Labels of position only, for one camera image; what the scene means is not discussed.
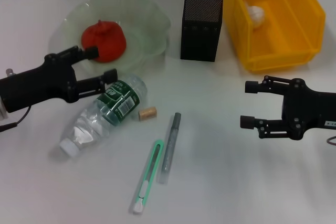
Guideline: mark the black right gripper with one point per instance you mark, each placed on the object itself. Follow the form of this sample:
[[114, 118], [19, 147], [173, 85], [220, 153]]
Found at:
[[312, 108]]

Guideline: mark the silver left wrist knob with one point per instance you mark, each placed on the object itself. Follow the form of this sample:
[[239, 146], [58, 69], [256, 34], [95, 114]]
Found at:
[[10, 72]]

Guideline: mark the green utility knife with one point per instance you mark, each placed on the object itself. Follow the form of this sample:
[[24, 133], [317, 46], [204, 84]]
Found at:
[[148, 171]]

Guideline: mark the white paper ball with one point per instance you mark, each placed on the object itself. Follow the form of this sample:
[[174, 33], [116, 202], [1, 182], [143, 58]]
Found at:
[[256, 14]]

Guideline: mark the yellow plastic bin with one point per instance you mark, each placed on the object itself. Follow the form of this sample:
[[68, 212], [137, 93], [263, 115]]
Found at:
[[288, 37]]

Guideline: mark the green glass fruit plate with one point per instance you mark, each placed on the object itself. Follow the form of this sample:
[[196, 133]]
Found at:
[[147, 24]]

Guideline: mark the clear bottle with green label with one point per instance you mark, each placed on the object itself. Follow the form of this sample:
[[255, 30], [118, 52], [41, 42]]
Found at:
[[105, 116]]

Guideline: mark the black mesh pen holder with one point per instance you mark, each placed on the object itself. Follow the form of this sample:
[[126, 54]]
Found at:
[[200, 32]]

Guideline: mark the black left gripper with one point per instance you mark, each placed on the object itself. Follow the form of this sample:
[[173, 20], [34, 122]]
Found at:
[[39, 85]]

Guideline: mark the gray pen in clear sleeve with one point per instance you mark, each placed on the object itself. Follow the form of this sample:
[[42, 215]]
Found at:
[[170, 148]]

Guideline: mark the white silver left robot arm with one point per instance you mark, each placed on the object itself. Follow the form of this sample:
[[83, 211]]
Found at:
[[2, 111]]

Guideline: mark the beige eraser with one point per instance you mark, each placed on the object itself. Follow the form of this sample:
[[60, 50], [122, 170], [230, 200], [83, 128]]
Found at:
[[147, 112]]

